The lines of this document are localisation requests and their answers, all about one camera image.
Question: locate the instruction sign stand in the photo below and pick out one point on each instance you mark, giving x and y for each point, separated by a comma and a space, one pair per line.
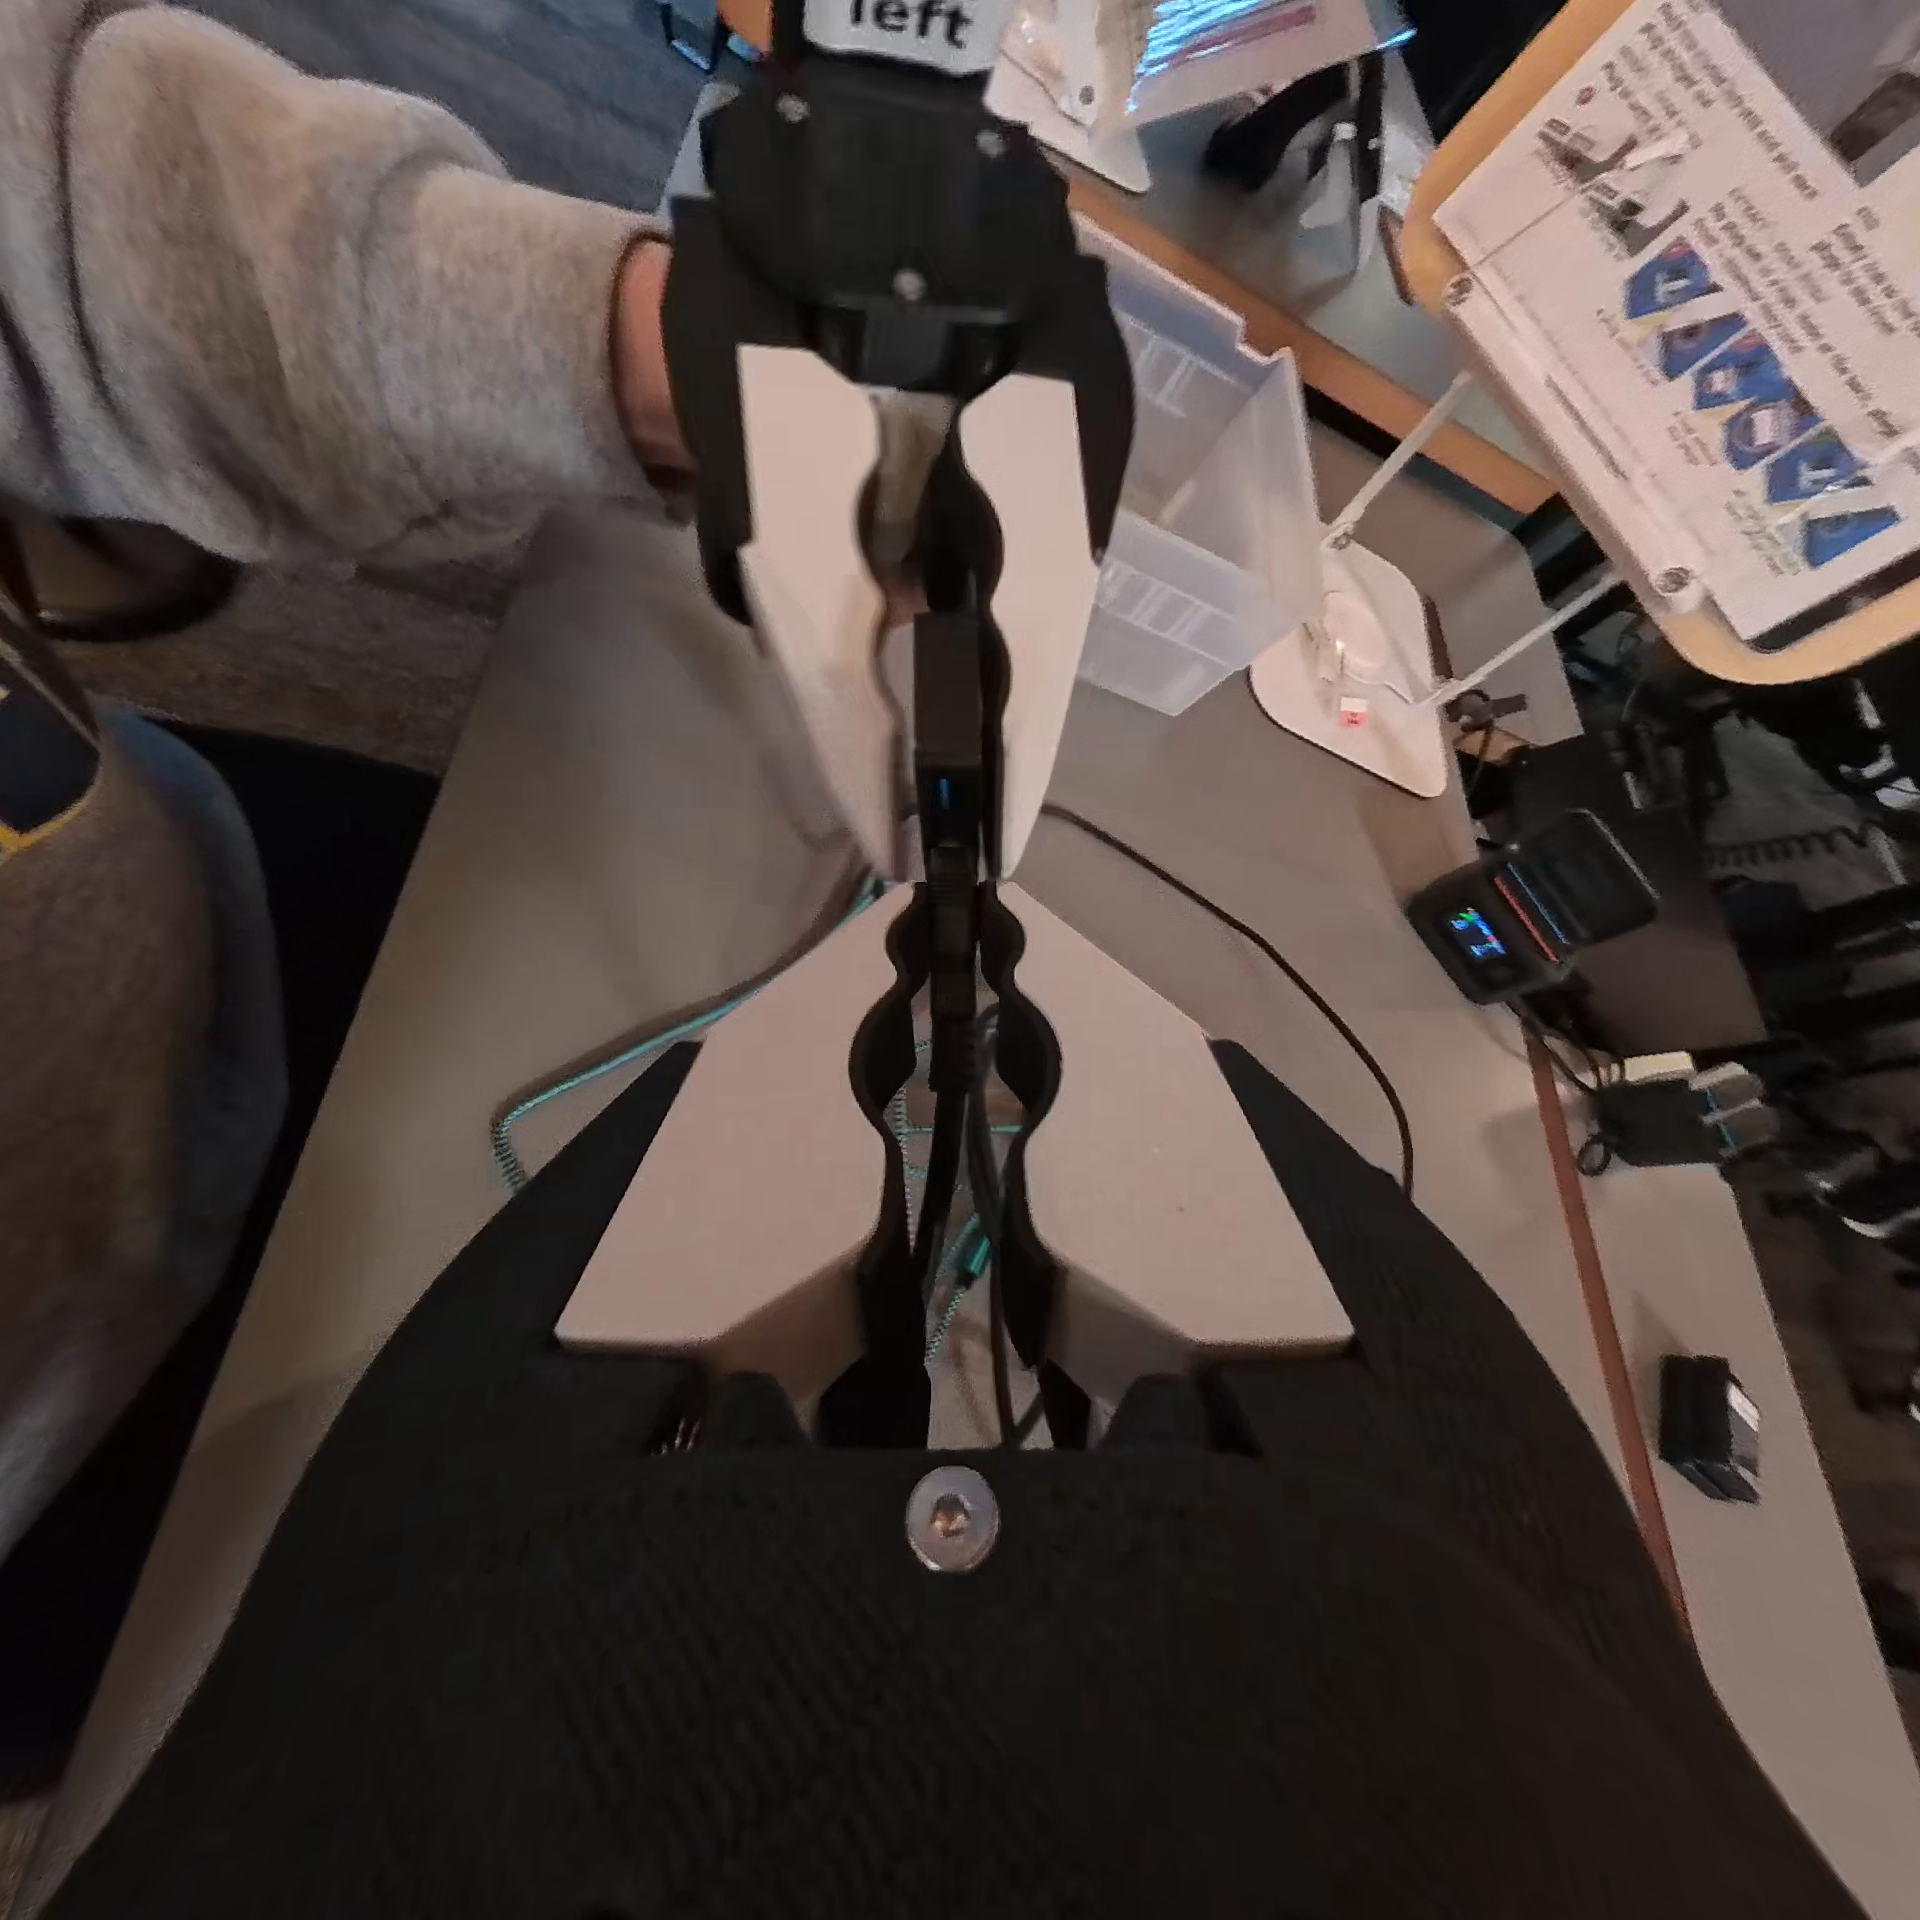
1695, 299

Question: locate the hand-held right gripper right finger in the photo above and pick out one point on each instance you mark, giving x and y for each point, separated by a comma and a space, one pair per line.
1186, 1199

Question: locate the person's left forearm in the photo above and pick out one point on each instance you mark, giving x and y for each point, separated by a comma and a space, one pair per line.
301, 299

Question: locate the small white red-tagged item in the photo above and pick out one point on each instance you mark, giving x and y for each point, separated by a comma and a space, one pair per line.
1342, 661

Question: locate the clear plastic bin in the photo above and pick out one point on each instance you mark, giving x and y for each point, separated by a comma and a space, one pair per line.
1200, 496

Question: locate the black charging case with screen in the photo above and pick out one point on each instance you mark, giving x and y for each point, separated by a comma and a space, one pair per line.
1576, 885

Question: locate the black battery charger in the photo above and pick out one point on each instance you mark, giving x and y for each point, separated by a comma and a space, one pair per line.
1651, 1125

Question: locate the black battery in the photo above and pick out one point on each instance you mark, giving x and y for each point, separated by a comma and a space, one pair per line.
1703, 1426

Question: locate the person's left hand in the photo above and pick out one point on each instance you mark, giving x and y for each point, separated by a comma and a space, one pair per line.
653, 361

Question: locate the wood-edged side table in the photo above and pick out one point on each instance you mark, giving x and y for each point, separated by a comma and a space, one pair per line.
1411, 354

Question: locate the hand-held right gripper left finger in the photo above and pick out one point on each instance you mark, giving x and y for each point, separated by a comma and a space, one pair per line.
721, 1199

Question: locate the black usb hub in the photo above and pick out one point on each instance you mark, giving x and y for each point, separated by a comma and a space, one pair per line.
953, 691

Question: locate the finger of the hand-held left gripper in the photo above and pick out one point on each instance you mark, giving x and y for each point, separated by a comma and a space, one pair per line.
1043, 526
802, 526

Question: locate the white stand with plastic bags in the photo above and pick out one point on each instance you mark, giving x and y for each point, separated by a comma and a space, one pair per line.
1200, 59

